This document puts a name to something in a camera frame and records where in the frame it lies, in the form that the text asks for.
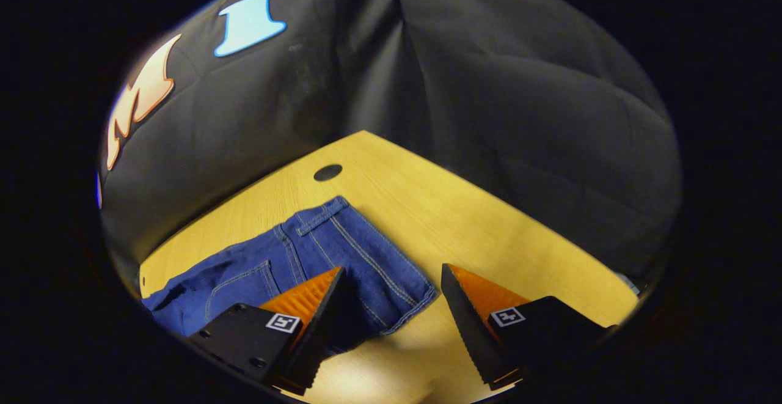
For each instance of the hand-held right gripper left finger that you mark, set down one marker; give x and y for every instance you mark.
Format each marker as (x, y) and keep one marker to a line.
(324, 330)

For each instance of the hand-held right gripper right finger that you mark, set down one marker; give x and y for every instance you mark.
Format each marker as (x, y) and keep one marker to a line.
(467, 330)

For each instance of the blue denim jeans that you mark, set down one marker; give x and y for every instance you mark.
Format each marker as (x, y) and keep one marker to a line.
(342, 245)

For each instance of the black backdrop cloth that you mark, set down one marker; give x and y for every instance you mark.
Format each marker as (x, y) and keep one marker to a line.
(489, 117)

